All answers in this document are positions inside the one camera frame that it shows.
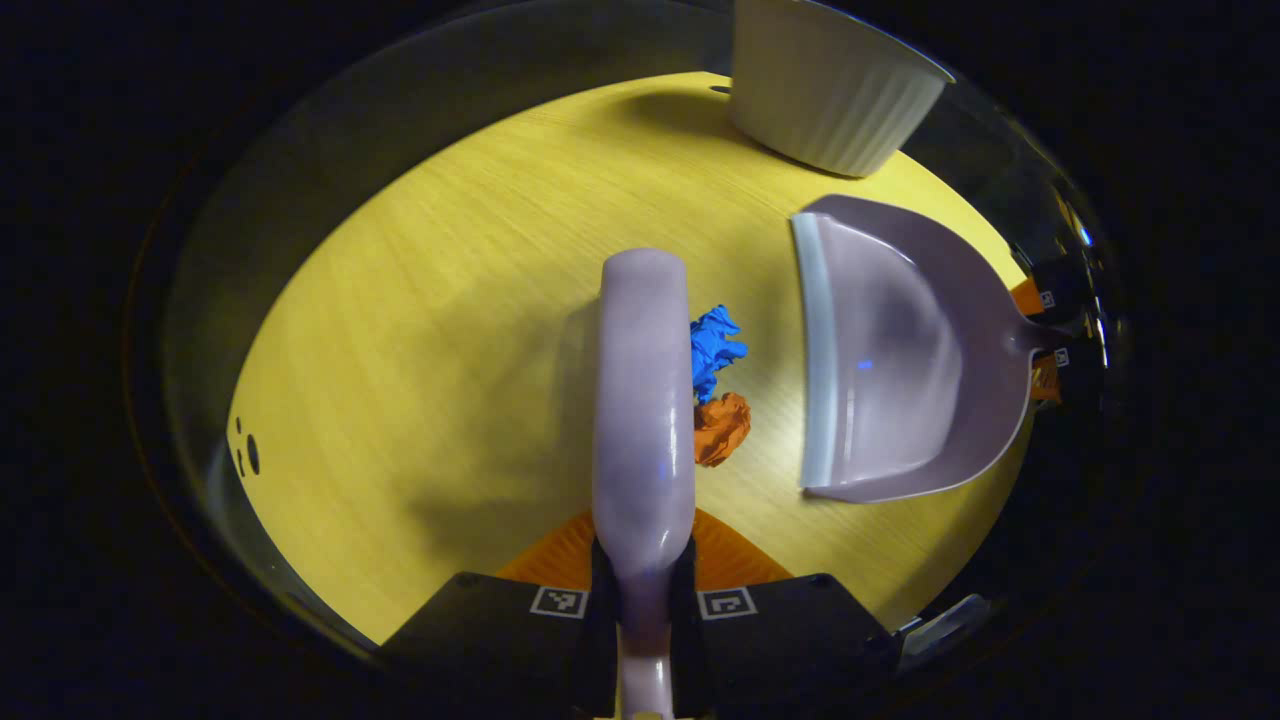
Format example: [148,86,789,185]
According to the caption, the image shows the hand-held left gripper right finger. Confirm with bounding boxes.
[670,507,898,720]

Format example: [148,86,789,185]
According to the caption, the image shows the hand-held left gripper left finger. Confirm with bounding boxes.
[377,507,619,720]

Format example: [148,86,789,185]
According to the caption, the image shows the lilac plastic dustpan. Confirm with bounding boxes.
[790,194,1076,504]

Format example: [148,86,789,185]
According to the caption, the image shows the orange paper ball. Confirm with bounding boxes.
[693,392,753,468]

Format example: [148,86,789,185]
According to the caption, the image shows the small lilac broom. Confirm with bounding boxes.
[592,248,698,720]

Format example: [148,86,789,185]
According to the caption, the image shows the white ribbed garbage bin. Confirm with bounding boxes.
[728,0,956,179]

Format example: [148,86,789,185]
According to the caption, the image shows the blue paper ball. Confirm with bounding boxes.
[690,305,749,404]

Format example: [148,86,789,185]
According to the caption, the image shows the yellow wooden desktop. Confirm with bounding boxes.
[225,72,1036,646]

